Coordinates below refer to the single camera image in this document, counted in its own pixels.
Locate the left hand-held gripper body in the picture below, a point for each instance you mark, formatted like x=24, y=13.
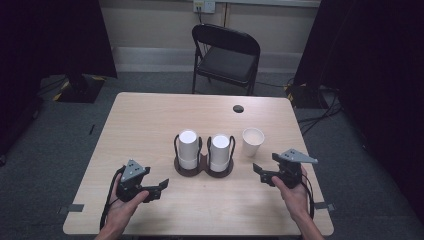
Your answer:
x=131, y=185

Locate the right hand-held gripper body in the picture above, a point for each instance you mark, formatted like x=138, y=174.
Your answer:
x=290, y=170

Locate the person's left hand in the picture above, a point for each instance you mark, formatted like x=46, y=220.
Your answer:
x=123, y=211

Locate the person's right hand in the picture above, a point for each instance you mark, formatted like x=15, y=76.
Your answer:
x=293, y=200

